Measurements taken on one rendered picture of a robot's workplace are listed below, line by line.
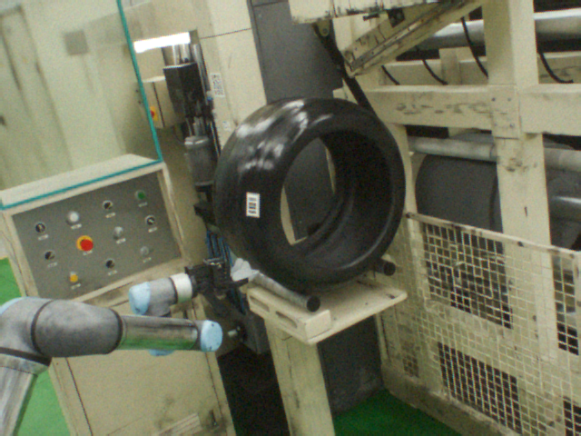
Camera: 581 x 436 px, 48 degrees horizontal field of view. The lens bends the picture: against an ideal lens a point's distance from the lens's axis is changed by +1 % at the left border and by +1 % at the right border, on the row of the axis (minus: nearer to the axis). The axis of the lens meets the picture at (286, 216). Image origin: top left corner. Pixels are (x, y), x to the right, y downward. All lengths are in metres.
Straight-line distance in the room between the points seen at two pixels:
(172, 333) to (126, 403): 0.99
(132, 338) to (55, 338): 0.17
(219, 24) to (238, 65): 0.13
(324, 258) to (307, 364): 0.46
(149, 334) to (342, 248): 0.84
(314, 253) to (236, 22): 0.76
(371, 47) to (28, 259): 1.29
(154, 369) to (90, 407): 0.25
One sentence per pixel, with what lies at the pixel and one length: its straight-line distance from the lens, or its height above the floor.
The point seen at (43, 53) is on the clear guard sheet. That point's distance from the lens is 2.21.
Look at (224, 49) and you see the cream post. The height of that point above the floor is 1.61.
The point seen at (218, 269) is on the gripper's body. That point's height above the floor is 1.08.
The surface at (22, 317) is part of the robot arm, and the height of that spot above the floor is 1.22.
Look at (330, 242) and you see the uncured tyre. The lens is 2.11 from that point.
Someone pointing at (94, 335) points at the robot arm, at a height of 1.16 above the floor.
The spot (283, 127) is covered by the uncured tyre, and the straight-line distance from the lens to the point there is 1.70.
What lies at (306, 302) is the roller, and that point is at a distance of 1.82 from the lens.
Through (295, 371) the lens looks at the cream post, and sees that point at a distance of 2.34.
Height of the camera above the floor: 1.70
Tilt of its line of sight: 18 degrees down
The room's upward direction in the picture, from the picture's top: 12 degrees counter-clockwise
